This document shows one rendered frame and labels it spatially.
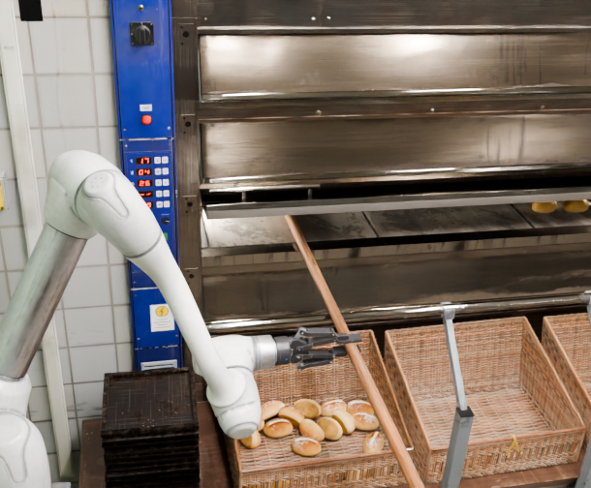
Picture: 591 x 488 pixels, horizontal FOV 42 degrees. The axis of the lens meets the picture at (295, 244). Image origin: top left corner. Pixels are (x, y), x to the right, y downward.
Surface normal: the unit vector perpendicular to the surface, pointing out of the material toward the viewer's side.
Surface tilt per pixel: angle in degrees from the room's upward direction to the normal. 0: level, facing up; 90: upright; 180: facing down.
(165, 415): 0
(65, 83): 90
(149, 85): 90
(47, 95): 90
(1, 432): 6
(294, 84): 70
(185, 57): 90
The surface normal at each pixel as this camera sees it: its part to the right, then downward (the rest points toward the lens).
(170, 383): 0.04, -0.87
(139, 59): 0.20, 0.49
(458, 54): 0.21, 0.16
